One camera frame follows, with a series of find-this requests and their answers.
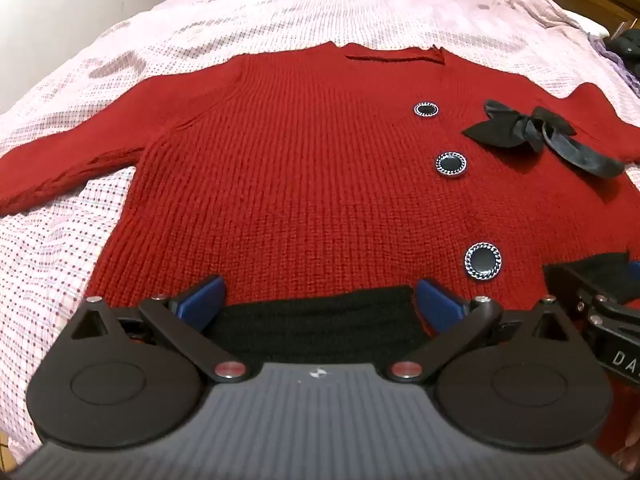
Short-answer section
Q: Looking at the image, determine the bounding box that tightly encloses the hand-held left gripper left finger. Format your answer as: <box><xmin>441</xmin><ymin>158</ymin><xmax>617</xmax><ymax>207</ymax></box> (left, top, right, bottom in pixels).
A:
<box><xmin>70</xmin><ymin>274</ymin><xmax>248</xmax><ymax>382</ymax></box>

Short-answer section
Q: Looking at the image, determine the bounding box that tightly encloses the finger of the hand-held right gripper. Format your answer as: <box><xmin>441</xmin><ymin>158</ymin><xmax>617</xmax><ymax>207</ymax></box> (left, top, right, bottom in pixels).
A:
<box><xmin>544</xmin><ymin>262</ymin><xmax>640</xmax><ymax>328</ymax></box>

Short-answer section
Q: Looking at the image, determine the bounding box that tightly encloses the pink checked bed sheet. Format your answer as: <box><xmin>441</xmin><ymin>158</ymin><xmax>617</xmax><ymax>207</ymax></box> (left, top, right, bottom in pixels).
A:
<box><xmin>0</xmin><ymin>0</ymin><xmax>640</xmax><ymax>461</ymax></box>

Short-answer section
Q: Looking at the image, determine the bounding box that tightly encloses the purple cloth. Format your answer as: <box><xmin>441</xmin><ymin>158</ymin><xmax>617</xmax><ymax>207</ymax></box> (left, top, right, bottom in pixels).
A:
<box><xmin>590</xmin><ymin>32</ymin><xmax>640</xmax><ymax>97</ymax></box>

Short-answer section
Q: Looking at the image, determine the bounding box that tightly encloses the white pillow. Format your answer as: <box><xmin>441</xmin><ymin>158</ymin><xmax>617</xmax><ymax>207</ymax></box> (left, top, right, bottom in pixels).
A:
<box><xmin>575</xmin><ymin>12</ymin><xmax>615</xmax><ymax>37</ymax></box>

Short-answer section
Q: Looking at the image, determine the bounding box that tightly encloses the red knit sweater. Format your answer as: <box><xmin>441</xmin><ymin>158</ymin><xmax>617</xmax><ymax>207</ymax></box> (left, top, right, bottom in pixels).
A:
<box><xmin>0</xmin><ymin>42</ymin><xmax>640</xmax><ymax>356</ymax></box>

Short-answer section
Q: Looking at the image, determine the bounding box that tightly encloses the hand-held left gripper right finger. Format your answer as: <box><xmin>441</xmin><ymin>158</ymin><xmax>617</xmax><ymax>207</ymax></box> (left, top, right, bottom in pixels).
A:
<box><xmin>386</xmin><ymin>278</ymin><xmax>577</xmax><ymax>382</ymax></box>

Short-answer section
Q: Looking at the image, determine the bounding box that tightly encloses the black bag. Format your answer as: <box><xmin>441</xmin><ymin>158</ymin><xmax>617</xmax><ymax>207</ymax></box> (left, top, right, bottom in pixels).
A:
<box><xmin>602</xmin><ymin>22</ymin><xmax>640</xmax><ymax>68</ymax></box>

